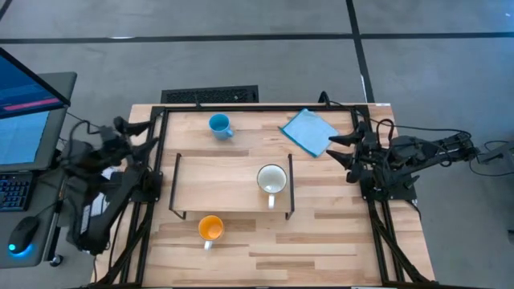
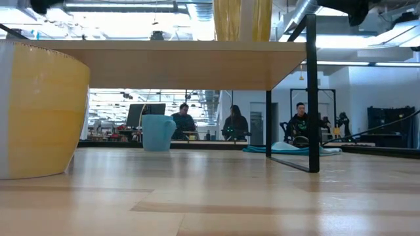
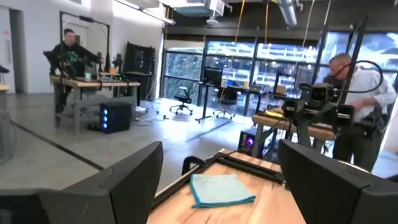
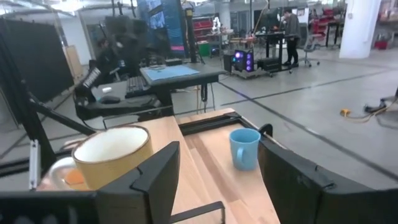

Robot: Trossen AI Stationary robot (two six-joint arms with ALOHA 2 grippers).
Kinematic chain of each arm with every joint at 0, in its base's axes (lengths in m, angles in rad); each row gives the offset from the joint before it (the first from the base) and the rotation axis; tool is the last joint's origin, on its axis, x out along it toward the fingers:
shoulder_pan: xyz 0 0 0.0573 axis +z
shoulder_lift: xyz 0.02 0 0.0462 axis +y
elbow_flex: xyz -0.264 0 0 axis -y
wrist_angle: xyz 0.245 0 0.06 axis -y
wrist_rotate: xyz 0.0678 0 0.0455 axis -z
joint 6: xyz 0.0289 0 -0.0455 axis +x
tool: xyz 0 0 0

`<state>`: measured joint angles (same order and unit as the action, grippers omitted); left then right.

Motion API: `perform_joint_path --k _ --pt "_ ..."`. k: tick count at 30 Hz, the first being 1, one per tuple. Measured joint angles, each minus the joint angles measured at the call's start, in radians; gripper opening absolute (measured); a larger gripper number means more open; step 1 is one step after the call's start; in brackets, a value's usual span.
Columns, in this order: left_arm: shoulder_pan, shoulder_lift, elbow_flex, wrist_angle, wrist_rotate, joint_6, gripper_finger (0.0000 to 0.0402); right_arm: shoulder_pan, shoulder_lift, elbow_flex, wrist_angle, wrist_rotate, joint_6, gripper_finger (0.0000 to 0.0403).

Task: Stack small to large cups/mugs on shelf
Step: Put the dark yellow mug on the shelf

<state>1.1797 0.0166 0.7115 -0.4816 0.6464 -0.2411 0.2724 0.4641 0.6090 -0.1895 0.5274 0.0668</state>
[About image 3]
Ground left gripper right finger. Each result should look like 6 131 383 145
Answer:
277 138 398 224

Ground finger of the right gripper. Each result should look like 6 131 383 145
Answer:
282 97 301 121
336 105 356 127

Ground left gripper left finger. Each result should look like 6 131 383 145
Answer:
0 141 165 224

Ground wooden table grey legs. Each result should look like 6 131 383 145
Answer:
251 112 337 158
49 75 141 135

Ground person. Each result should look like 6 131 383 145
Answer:
43 28 102 114
323 53 398 172

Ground black computer tower purple light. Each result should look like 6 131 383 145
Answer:
238 126 266 156

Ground black office chair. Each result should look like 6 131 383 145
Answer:
215 86 239 121
169 86 194 116

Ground black computer monitor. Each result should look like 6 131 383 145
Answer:
203 67 223 88

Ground black desk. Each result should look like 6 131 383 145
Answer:
195 81 282 122

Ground black computer tower blue lights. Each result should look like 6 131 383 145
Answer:
99 101 132 134

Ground light blue cloth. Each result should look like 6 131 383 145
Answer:
189 173 257 209

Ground grey cabinet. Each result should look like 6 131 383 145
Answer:
0 83 15 164

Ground black flat panel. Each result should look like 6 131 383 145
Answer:
123 42 155 75

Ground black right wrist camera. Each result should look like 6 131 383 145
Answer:
298 82 336 103

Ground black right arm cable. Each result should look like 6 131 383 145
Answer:
334 60 384 95

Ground black aluminium table frame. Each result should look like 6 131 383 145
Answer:
150 148 289 210

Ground yellow hanging cable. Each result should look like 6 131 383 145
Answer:
264 0 269 44
233 0 246 44

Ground black curved cable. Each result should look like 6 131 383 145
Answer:
181 156 206 175

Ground black camera rig frame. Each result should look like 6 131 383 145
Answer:
58 11 111 78

